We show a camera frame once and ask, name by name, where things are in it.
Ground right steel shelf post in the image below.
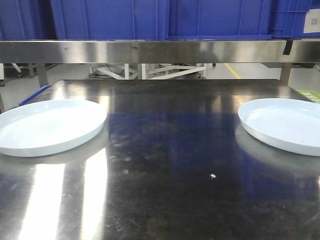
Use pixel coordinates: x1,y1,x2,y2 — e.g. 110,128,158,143
279,63,292,85

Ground steel shelf post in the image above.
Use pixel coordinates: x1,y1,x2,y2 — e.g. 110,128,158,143
279,63,292,85
35,63,49,88

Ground white metal frame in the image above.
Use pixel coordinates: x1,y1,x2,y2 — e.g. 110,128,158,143
89,63,213,80

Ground blue plastic bin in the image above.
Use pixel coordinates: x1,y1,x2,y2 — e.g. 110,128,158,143
0,0,57,41
168,0,320,41
50,0,170,41

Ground black tape strip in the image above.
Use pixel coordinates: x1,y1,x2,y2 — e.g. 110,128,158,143
282,40,293,56

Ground left blue plastic bin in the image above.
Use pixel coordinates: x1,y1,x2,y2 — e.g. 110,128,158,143
0,0,57,41

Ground left steel shelf post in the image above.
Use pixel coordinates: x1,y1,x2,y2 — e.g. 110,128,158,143
35,63,49,88

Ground pale blue plate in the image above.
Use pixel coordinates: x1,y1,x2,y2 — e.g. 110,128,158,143
0,99,108,157
238,98,320,157

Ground stainless steel shelf rail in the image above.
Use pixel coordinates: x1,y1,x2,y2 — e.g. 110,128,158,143
0,39,320,64

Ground middle blue plastic bin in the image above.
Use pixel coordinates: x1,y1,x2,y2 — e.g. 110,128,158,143
50,0,170,41

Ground white paper label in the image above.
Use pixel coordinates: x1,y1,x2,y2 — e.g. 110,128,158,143
303,8,320,34

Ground right blue plastic bin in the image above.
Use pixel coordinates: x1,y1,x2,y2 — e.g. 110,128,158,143
168,0,320,41

